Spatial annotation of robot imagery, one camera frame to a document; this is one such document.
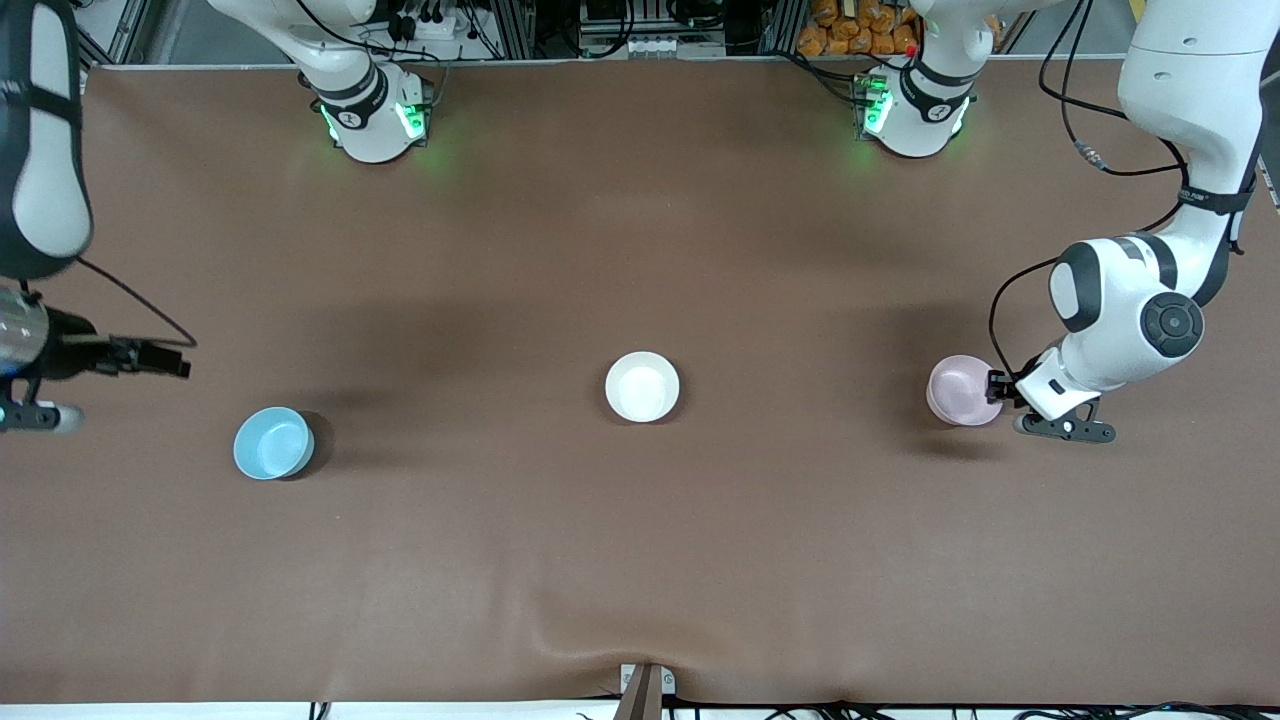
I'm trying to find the white power strip with plugs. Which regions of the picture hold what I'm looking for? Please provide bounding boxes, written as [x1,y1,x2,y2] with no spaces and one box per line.
[385,8,473,47]

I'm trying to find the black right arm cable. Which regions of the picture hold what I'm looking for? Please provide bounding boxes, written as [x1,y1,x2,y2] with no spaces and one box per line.
[74,257,197,349]

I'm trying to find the pink bowl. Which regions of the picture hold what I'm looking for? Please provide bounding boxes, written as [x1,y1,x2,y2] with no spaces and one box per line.
[926,355,1004,428]

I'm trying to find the white bowl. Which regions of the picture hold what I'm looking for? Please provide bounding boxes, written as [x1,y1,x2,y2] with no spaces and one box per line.
[604,351,681,423]

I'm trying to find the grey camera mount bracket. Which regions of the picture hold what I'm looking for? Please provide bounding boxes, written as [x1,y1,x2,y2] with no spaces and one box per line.
[612,663,677,720]

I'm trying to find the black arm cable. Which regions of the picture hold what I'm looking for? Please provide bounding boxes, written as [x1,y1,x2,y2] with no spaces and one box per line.
[74,257,197,349]
[988,0,1256,381]

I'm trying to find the brown table mat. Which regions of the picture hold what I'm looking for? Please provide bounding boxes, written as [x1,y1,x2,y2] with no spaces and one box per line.
[0,58,1280,706]

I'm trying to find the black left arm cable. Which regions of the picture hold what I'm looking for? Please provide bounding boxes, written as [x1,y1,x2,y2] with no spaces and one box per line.
[988,0,1256,381]

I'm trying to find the aluminium frame post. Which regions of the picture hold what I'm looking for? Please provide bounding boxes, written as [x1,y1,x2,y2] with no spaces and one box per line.
[490,0,537,59]

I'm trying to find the light blue bowl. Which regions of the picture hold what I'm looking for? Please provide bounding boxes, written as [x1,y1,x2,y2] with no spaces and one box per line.
[233,406,315,481]

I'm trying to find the orange snack bags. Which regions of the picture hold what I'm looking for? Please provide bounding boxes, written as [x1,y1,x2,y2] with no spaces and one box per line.
[797,0,921,58]

